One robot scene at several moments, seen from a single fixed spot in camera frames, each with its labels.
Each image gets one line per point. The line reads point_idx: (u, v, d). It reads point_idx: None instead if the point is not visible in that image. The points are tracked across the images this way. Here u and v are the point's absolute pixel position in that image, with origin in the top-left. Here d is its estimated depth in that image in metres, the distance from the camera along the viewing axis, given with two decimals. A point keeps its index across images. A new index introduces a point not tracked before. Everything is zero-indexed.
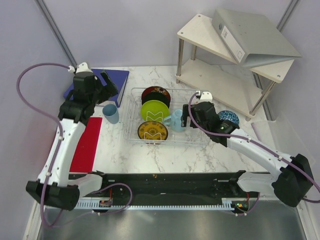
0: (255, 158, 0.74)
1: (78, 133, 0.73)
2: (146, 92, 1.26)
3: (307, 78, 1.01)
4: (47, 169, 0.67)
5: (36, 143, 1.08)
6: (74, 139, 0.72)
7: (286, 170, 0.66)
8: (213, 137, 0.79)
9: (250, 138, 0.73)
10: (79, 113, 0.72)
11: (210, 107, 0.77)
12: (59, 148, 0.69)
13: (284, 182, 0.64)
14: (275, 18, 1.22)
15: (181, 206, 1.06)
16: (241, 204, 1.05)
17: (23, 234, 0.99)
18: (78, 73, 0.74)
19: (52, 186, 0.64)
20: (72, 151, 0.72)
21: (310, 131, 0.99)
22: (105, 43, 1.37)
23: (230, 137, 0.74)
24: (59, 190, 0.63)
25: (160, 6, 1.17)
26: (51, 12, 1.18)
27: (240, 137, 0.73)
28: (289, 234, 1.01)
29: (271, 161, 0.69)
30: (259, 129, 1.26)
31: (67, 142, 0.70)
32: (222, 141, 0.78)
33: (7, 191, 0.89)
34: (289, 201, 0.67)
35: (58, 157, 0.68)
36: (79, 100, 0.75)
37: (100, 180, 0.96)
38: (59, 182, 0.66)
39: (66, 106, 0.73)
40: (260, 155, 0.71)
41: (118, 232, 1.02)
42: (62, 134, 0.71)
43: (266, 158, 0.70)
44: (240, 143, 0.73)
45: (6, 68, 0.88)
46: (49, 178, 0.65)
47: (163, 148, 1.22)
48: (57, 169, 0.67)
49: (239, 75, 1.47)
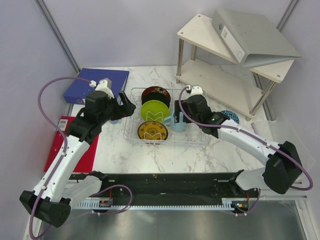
0: (245, 147, 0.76)
1: (81, 151, 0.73)
2: (146, 92, 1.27)
3: (307, 78, 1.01)
4: (44, 182, 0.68)
5: (36, 144, 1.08)
6: (76, 157, 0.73)
7: (274, 156, 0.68)
8: (205, 129, 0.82)
9: (240, 128, 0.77)
10: (86, 132, 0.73)
11: (202, 100, 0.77)
12: (60, 163, 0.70)
13: (272, 167, 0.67)
14: (275, 18, 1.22)
15: (181, 206, 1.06)
16: (241, 204, 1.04)
17: (23, 234, 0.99)
18: (91, 91, 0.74)
19: (44, 201, 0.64)
20: (72, 168, 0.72)
21: (310, 131, 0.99)
22: (105, 43, 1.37)
23: (220, 128, 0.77)
24: (50, 205, 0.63)
25: (159, 6, 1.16)
26: (51, 12, 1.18)
27: (230, 127, 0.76)
28: (289, 234, 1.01)
29: (259, 148, 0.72)
30: (259, 129, 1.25)
31: (69, 158, 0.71)
32: (214, 132, 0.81)
33: (8, 191, 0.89)
34: (279, 188, 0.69)
35: (57, 171, 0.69)
36: (87, 119, 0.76)
37: (99, 183, 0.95)
38: (52, 197, 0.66)
39: (75, 123, 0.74)
40: (249, 143, 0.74)
41: (118, 232, 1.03)
42: (65, 150, 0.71)
43: (255, 147, 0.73)
44: (229, 132, 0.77)
45: (6, 68, 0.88)
46: (43, 192, 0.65)
47: (163, 148, 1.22)
48: (53, 184, 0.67)
49: (239, 75, 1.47)
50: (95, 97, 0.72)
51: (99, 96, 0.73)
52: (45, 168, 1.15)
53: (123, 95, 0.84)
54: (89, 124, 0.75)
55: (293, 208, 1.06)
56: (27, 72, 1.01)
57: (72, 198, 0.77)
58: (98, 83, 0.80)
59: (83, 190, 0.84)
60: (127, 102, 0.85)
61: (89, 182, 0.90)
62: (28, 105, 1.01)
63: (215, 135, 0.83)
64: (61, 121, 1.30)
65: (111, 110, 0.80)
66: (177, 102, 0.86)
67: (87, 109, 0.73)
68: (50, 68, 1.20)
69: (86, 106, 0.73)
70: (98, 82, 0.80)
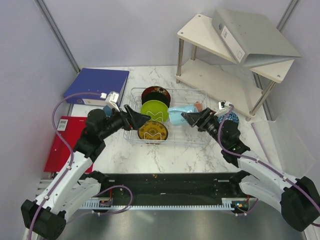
0: (262, 178, 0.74)
1: (84, 167, 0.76)
2: (146, 92, 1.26)
3: (307, 78, 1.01)
4: (46, 192, 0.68)
5: (36, 144, 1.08)
6: (79, 172, 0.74)
7: (289, 191, 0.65)
8: (225, 157, 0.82)
9: (258, 158, 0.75)
10: (90, 151, 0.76)
11: (238, 132, 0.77)
12: (64, 175, 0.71)
13: (287, 202, 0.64)
14: (275, 17, 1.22)
15: (180, 206, 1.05)
16: (241, 204, 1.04)
17: (23, 234, 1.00)
18: (89, 112, 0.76)
19: (45, 210, 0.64)
20: (75, 182, 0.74)
21: (310, 130, 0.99)
22: (105, 43, 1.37)
23: (240, 157, 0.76)
24: (49, 216, 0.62)
25: (159, 6, 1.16)
26: (51, 12, 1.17)
27: (248, 157, 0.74)
28: (289, 234, 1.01)
29: (275, 181, 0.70)
30: (259, 129, 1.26)
31: (73, 172, 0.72)
32: (234, 162, 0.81)
33: (8, 191, 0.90)
34: (294, 224, 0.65)
35: (61, 183, 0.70)
36: (91, 137, 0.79)
37: (98, 187, 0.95)
38: (53, 208, 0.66)
39: (82, 141, 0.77)
40: (266, 175, 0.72)
41: (118, 232, 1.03)
42: (71, 164, 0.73)
43: (271, 179, 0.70)
44: (248, 162, 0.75)
45: (6, 68, 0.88)
46: (45, 202, 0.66)
47: (163, 148, 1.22)
48: (56, 195, 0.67)
49: (239, 75, 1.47)
50: (94, 119, 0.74)
51: (98, 118, 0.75)
52: (45, 168, 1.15)
53: (127, 109, 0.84)
54: (92, 143, 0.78)
55: None
56: (27, 72, 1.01)
57: (68, 209, 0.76)
58: (107, 95, 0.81)
59: (81, 198, 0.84)
60: (133, 114, 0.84)
61: (87, 188, 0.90)
62: (28, 105, 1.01)
63: (236, 165, 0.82)
64: (61, 121, 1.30)
65: (114, 127, 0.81)
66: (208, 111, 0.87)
67: (89, 130, 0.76)
68: (50, 68, 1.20)
69: (87, 127, 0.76)
70: (108, 94, 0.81)
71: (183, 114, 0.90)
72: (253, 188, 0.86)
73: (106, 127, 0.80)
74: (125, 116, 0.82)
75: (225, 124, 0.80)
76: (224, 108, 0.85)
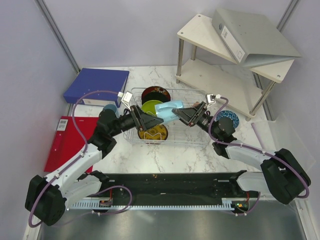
0: (250, 161, 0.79)
1: (95, 160, 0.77)
2: (146, 91, 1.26)
3: (307, 78, 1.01)
4: (58, 171, 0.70)
5: (36, 143, 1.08)
6: (90, 162, 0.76)
7: (268, 162, 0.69)
8: (216, 149, 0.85)
9: (242, 143, 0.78)
10: (102, 148, 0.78)
11: (233, 130, 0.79)
12: (76, 160, 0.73)
13: (267, 171, 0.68)
14: (275, 17, 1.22)
15: (180, 206, 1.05)
16: (241, 204, 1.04)
17: (23, 234, 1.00)
18: (101, 113, 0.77)
19: (53, 188, 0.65)
20: (83, 170, 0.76)
21: (310, 131, 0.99)
22: (105, 43, 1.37)
23: (228, 146, 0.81)
24: (56, 193, 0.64)
25: (160, 6, 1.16)
26: (51, 12, 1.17)
27: (232, 144, 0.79)
28: (289, 235, 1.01)
29: (257, 158, 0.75)
30: (259, 129, 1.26)
31: (86, 159, 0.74)
32: (224, 154, 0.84)
33: (8, 191, 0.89)
34: (280, 197, 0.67)
35: (73, 166, 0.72)
36: (103, 134, 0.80)
37: (98, 185, 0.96)
38: (60, 187, 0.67)
39: (96, 137, 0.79)
40: (249, 155, 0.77)
41: (119, 232, 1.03)
42: (84, 152, 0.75)
43: (253, 156, 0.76)
44: (234, 148, 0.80)
45: (6, 68, 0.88)
46: (55, 180, 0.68)
47: (163, 148, 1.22)
48: (66, 176, 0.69)
49: (239, 75, 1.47)
50: (105, 120, 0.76)
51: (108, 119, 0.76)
52: (45, 168, 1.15)
53: (137, 110, 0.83)
54: (104, 141, 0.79)
55: (293, 208, 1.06)
56: (27, 72, 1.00)
57: (68, 197, 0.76)
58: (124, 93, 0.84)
59: (81, 191, 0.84)
60: (143, 115, 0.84)
61: (88, 183, 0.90)
62: (27, 105, 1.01)
63: (226, 156, 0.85)
64: (60, 121, 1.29)
65: (125, 126, 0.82)
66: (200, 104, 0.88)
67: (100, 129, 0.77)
68: (50, 68, 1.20)
69: (98, 127, 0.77)
70: (124, 93, 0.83)
71: (174, 110, 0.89)
72: (248, 178, 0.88)
73: (118, 126, 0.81)
74: (136, 116, 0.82)
75: (221, 121, 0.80)
76: (213, 101, 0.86)
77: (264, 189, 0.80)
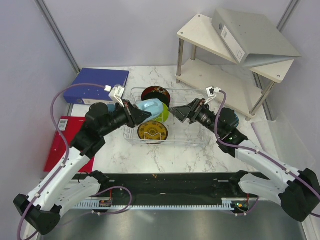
0: (262, 170, 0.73)
1: (80, 165, 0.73)
2: (146, 92, 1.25)
3: (306, 78, 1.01)
4: (39, 189, 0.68)
5: (36, 143, 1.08)
6: (75, 169, 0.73)
7: (293, 185, 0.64)
8: (221, 147, 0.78)
9: (258, 149, 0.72)
10: (87, 148, 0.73)
11: (235, 121, 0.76)
12: (58, 173, 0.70)
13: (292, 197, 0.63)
14: (275, 17, 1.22)
15: (181, 206, 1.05)
16: (241, 204, 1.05)
17: (23, 235, 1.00)
18: (92, 106, 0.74)
19: (35, 209, 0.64)
20: (69, 179, 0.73)
21: (310, 131, 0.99)
22: (105, 43, 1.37)
23: (238, 148, 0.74)
24: (39, 216, 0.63)
25: (159, 6, 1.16)
26: (51, 12, 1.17)
27: (247, 149, 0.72)
28: (290, 235, 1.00)
29: (278, 174, 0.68)
30: (259, 129, 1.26)
31: (67, 169, 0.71)
32: (231, 152, 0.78)
33: (8, 191, 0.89)
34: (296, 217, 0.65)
35: (54, 181, 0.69)
36: (90, 132, 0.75)
37: (97, 187, 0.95)
38: (43, 206, 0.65)
39: (80, 135, 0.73)
40: (268, 168, 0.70)
41: (118, 232, 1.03)
42: (65, 162, 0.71)
43: (273, 171, 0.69)
44: (247, 154, 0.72)
45: (6, 68, 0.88)
46: (36, 200, 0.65)
47: (163, 148, 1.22)
48: (47, 193, 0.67)
49: (239, 75, 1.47)
50: (95, 115, 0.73)
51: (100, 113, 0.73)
52: (45, 169, 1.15)
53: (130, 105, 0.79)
54: (91, 139, 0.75)
55: None
56: (27, 72, 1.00)
57: (64, 204, 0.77)
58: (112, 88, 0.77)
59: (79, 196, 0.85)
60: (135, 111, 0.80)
61: (86, 186, 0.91)
62: (28, 105, 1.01)
63: (232, 154, 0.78)
64: (61, 121, 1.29)
65: (117, 123, 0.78)
66: (197, 101, 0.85)
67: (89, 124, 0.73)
68: (50, 68, 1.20)
69: (87, 122, 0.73)
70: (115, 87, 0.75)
71: (170, 109, 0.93)
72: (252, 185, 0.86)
73: (109, 123, 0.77)
74: (129, 113, 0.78)
75: (222, 113, 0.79)
76: (213, 96, 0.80)
77: (265, 197, 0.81)
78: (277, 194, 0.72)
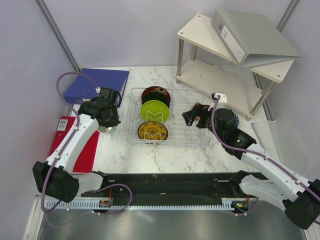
0: (269, 177, 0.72)
1: (92, 129, 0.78)
2: (146, 92, 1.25)
3: (306, 78, 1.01)
4: (57, 153, 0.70)
5: (36, 143, 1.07)
6: (88, 133, 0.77)
7: (303, 195, 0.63)
8: (227, 149, 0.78)
9: (267, 155, 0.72)
10: (96, 110, 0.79)
11: (232, 118, 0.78)
12: (73, 136, 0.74)
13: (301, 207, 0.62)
14: (275, 17, 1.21)
15: (180, 206, 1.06)
16: (241, 204, 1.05)
17: (23, 234, 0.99)
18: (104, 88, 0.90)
19: (58, 169, 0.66)
20: (83, 143, 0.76)
21: (310, 131, 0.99)
22: (105, 43, 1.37)
23: (246, 152, 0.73)
24: (64, 174, 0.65)
25: (159, 6, 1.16)
26: (52, 12, 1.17)
27: (257, 154, 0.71)
28: (290, 235, 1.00)
29: (288, 183, 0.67)
30: (259, 129, 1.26)
31: (82, 132, 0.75)
32: (237, 153, 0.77)
33: (8, 191, 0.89)
34: (300, 224, 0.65)
35: (70, 144, 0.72)
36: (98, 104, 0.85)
37: (100, 180, 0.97)
38: (65, 167, 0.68)
39: (89, 103, 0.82)
40: (277, 176, 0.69)
41: (118, 232, 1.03)
42: (78, 126, 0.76)
43: (283, 180, 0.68)
44: (256, 159, 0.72)
45: (6, 68, 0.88)
46: (57, 161, 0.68)
47: (163, 148, 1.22)
48: (67, 155, 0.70)
49: (239, 75, 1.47)
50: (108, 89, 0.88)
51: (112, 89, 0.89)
52: None
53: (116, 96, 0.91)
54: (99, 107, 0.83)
55: None
56: (27, 71, 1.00)
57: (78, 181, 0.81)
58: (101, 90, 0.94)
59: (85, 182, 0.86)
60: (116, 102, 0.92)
61: (91, 175, 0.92)
62: (27, 105, 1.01)
63: (238, 156, 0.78)
64: (60, 121, 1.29)
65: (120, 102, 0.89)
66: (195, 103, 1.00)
67: (100, 96, 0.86)
68: (50, 68, 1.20)
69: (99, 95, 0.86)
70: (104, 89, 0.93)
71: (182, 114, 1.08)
72: (253, 188, 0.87)
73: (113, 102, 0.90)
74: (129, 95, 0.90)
75: (217, 114, 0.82)
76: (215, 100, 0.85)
77: (268, 200, 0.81)
78: (280, 200, 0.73)
